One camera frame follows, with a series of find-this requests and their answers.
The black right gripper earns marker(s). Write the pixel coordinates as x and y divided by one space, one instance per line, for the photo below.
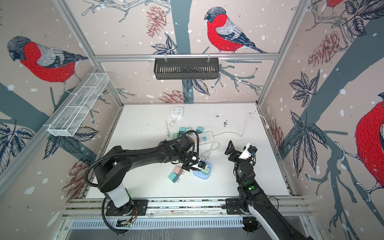
229 152

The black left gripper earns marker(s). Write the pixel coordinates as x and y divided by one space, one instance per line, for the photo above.
187 167

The blue rounded power strip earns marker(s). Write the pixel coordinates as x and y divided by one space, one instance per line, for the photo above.
199 175

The light green plug adapter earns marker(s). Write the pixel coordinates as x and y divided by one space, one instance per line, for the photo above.
205 171

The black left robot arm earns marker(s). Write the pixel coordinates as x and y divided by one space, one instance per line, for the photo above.
108 172

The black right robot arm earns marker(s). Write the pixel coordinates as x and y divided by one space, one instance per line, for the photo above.
253 200

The pink plug adapter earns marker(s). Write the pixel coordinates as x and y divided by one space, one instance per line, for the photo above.
178 170

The teal plug adapter right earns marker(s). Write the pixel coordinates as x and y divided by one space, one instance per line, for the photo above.
200 130

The teal plug adapter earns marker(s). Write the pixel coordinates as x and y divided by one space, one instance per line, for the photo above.
182 130
200 130

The teal plug adapter left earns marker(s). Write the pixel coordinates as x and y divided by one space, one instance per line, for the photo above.
182 130

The white long power strip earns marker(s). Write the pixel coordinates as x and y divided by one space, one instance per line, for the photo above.
204 138

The teal green front adapter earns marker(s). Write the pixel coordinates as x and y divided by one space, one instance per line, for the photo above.
173 177

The white square power strip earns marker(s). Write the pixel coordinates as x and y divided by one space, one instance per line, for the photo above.
176 112

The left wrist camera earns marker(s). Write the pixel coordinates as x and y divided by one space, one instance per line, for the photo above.
195 167

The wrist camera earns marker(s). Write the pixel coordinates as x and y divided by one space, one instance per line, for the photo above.
249 152
195 167

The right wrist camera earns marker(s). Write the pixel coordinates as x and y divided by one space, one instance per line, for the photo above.
249 152

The black hanging wire basket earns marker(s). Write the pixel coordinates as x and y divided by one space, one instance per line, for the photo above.
186 69

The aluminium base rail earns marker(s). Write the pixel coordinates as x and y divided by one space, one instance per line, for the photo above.
155 213

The white mesh wall shelf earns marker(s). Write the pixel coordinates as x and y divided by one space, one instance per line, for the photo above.
74 113

